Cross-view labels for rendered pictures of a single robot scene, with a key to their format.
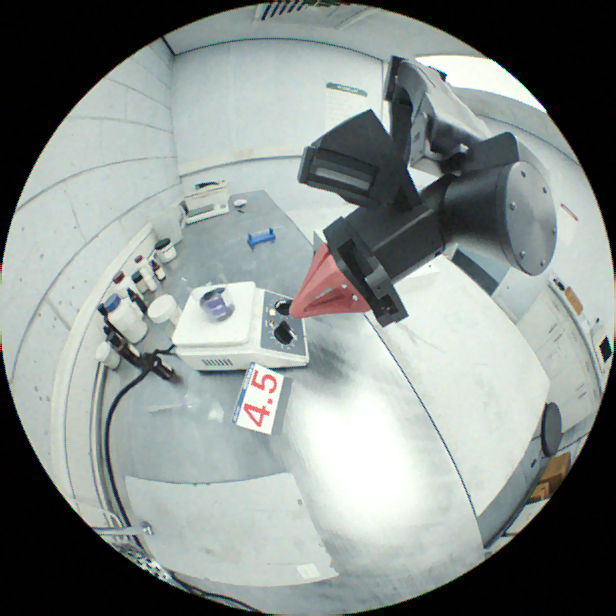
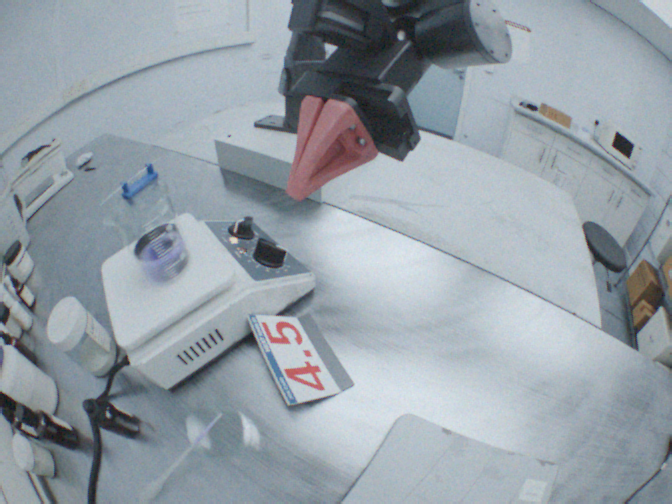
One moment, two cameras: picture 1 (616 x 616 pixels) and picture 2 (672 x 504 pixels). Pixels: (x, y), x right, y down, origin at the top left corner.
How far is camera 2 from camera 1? 0.11 m
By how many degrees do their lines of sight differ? 27
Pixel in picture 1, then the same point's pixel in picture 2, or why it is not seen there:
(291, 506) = (444, 443)
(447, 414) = (492, 257)
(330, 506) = (474, 410)
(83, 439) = not seen: outside the picture
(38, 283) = not seen: outside the picture
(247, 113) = (76, 31)
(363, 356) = (369, 246)
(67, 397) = not seen: outside the picture
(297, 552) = (502, 483)
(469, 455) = (541, 280)
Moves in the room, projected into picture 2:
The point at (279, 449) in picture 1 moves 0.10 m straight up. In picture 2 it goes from (367, 400) to (388, 358)
